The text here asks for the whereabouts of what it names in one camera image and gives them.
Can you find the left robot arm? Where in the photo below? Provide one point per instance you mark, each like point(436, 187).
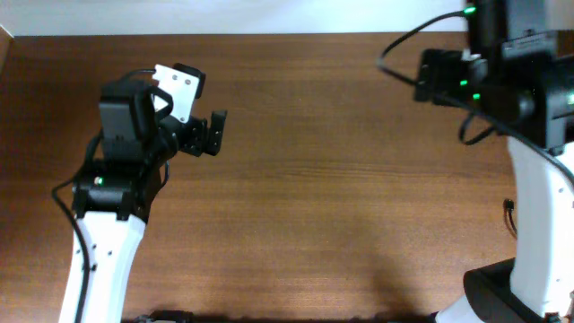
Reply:
point(126, 165)

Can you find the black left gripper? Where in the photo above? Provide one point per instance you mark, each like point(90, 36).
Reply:
point(198, 142)

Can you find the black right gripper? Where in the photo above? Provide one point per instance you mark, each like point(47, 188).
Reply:
point(430, 75)

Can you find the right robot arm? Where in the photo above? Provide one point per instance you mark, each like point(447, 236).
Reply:
point(512, 76)

